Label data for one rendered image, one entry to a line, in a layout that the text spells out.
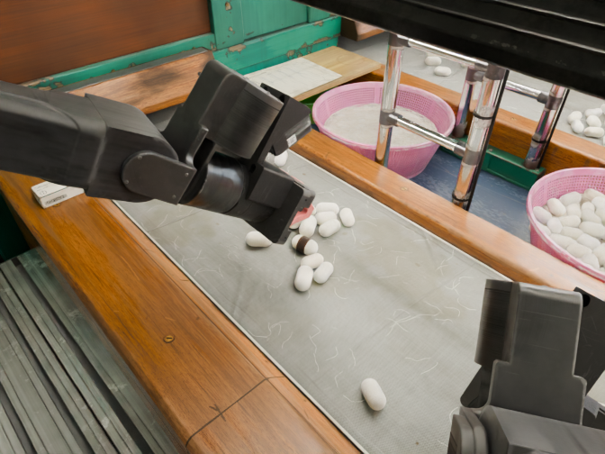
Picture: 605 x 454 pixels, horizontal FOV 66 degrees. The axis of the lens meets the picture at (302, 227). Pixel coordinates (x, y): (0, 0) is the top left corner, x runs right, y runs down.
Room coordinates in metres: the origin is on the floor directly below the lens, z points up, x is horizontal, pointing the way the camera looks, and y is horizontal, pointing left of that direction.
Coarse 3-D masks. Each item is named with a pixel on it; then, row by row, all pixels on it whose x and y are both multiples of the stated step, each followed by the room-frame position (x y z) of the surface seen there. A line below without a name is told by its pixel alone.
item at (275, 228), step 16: (240, 160) 0.40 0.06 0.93; (288, 192) 0.39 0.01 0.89; (304, 192) 0.38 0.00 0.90; (240, 208) 0.36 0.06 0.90; (256, 208) 0.37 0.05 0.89; (272, 208) 0.38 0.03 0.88; (288, 208) 0.38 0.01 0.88; (256, 224) 0.38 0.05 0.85; (272, 224) 0.37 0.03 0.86; (288, 224) 0.37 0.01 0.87; (272, 240) 0.36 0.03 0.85
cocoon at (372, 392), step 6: (366, 378) 0.26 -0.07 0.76; (372, 378) 0.26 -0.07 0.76; (366, 384) 0.25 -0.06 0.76; (372, 384) 0.25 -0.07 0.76; (366, 390) 0.25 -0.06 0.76; (372, 390) 0.24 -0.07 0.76; (378, 390) 0.24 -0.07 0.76; (366, 396) 0.24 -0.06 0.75; (372, 396) 0.24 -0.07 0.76; (378, 396) 0.24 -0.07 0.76; (384, 396) 0.24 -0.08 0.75; (372, 402) 0.23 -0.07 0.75; (378, 402) 0.23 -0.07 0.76; (384, 402) 0.23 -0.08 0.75; (372, 408) 0.23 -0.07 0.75; (378, 408) 0.23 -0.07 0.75
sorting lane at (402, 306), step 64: (320, 192) 0.60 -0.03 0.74; (192, 256) 0.45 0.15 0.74; (256, 256) 0.45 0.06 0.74; (384, 256) 0.45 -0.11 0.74; (448, 256) 0.45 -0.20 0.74; (256, 320) 0.34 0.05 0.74; (320, 320) 0.34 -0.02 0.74; (384, 320) 0.34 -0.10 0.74; (448, 320) 0.34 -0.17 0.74; (320, 384) 0.26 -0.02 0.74; (384, 384) 0.26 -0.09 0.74; (448, 384) 0.26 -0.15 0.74; (384, 448) 0.20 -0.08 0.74
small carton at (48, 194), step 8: (40, 184) 0.55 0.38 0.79; (48, 184) 0.55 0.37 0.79; (56, 184) 0.55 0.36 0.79; (32, 192) 0.55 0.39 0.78; (40, 192) 0.53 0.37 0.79; (48, 192) 0.53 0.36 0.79; (56, 192) 0.54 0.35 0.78; (64, 192) 0.54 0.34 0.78; (72, 192) 0.55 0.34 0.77; (80, 192) 0.56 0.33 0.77; (40, 200) 0.52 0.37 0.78; (48, 200) 0.53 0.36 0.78; (56, 200) 0.53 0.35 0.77; (64, 200) 0.54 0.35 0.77
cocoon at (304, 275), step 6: (300, 270) 0.41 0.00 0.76; (306, 270) 0.41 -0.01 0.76; (300, 276) 0.40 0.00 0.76; (306, 276) 0.40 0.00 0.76; (312, 276) 0.41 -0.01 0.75; (294, 282) 0.39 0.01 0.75; (300, 282) 0.39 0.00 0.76; (306, 282) 0.39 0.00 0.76; (300, 288) 0.38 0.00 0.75; (306, 288) 0.38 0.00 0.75
